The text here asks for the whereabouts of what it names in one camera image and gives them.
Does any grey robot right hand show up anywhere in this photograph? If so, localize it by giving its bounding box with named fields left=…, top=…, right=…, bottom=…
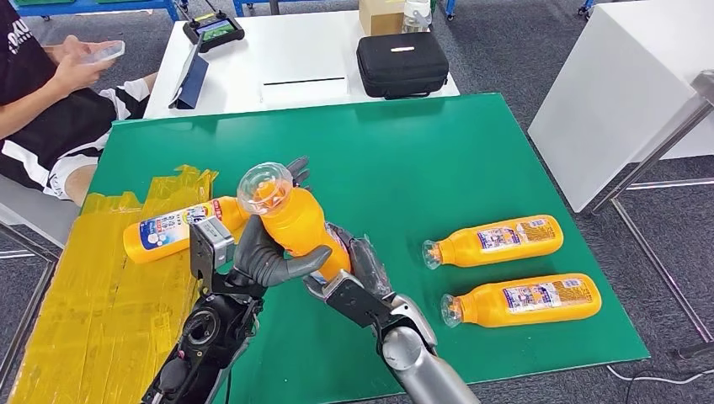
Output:
left=326, top=221, right=394, bottom=300

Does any person's right hand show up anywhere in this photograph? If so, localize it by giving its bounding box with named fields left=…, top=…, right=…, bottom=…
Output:
left=51, top=52, right=116, bottom=94

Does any person's left hand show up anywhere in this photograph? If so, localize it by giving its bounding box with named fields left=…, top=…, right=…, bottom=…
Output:
left=43, top=34, right=111, bottom=61

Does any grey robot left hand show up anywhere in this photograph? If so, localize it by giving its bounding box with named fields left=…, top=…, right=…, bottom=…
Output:
left=226, top=156, right=333, bottom=291

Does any orange detergent bottle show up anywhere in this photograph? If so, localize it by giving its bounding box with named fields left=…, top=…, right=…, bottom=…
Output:
left=122, top=196, right=250, bottom=265
left=421, top=214, right=565, bottom=271
left=440, top=273, right=604, bottom=329
left=236, top=162, right=354, bottom=282

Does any white smartphone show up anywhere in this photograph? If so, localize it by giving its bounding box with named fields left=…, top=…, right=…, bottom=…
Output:
left=82, top=40, right=126, bottom=65

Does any person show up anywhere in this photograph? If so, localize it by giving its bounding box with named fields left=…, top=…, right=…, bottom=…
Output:
left=0, top=0, right=160, bottom=202

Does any green table mat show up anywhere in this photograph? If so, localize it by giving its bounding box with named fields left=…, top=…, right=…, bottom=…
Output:
left=88, top=93, right=651, bottom=404

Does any tablet in blue cover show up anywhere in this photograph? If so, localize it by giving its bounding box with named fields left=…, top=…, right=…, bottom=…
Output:
left=168, top=41, right=210, bottom=110

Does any black remote controller with screen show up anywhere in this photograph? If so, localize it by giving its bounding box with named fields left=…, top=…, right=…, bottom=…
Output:
left=182, top=11, right=247, bottom=54

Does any yellow taped cardboard sheet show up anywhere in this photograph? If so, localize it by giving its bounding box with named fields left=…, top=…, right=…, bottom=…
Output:
left=8, top=164, right=252, bottom=404

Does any black zip carry case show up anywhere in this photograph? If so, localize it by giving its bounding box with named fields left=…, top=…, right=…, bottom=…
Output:
left=355, top=31, right=450, bottom=102

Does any white table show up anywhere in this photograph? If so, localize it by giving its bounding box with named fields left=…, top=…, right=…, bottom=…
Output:
left=142, top=9, right=461, bottom=120

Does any brown cardboard box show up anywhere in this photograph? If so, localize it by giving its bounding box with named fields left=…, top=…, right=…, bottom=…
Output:
left=358, top=0, right=408, bottom=37

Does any clear plastic jar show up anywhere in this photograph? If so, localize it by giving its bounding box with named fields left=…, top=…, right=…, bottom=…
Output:
left=401, top=0, right=434, bottom=35

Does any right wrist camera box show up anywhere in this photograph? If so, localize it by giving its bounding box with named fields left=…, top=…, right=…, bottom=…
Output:
left=303, top=270, right=392, bottom=330

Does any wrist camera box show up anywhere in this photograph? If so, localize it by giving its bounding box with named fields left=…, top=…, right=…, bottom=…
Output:
left=303, top=270, right=392, bottom=330
left=188, top=215, right=238, bottom=291

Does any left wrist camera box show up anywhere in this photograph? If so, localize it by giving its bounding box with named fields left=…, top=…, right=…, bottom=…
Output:
left=188, top=215, right=238, bottom=291

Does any blue metal rack frame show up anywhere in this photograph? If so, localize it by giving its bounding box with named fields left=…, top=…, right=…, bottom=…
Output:
left=9, top=0, right=181, bottom=22

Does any white floor cable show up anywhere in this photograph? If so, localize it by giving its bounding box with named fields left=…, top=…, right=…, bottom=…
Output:
left=606, top=364, right=714, bottom=387

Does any metal stand frame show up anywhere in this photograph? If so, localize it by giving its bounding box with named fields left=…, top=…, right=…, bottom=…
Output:
left=583, top=69, right=714, bottom=361

